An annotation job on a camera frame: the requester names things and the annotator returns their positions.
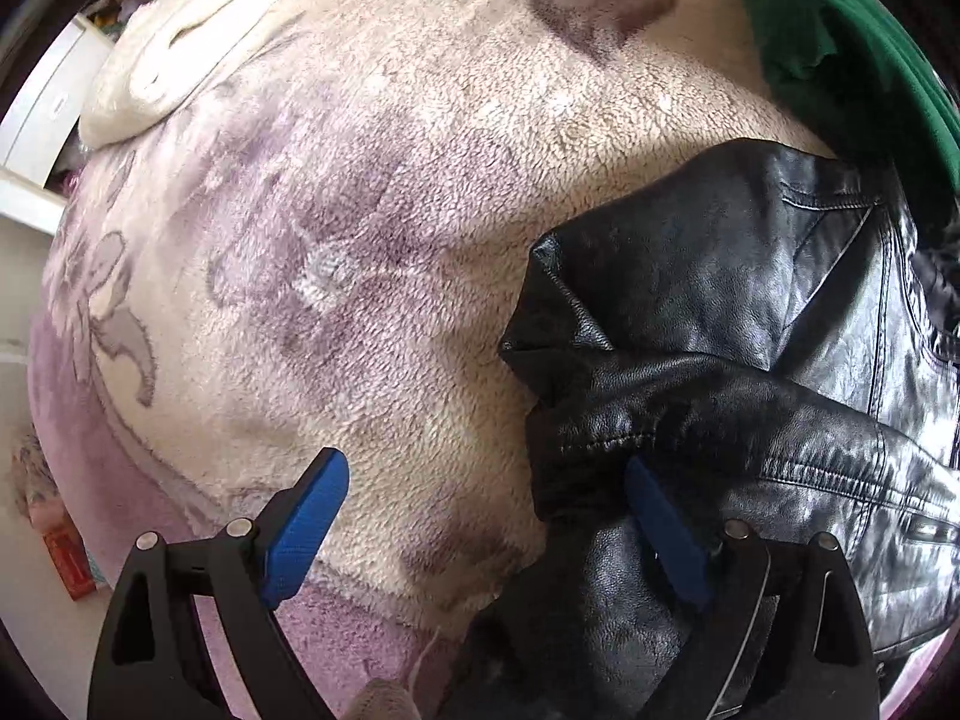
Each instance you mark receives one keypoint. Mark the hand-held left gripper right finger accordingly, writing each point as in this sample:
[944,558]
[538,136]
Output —
[667,532]

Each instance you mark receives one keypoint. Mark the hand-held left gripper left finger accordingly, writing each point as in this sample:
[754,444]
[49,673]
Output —
[304,532]

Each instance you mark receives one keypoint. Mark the black leather jacket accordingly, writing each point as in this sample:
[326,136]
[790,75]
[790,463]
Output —
[712,360]

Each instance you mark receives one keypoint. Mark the red box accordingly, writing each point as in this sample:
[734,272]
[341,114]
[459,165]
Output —
[67,562]

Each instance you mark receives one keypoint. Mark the floral fleece blanket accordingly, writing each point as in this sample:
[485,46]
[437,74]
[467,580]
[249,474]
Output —
[360,240]

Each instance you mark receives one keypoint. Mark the white fluffy pillow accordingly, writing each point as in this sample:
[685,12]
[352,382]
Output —
[187,52]

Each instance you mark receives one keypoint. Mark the white cabinet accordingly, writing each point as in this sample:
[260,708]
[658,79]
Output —
[52,97]

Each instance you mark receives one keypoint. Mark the green garment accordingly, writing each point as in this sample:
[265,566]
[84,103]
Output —
[832,45]

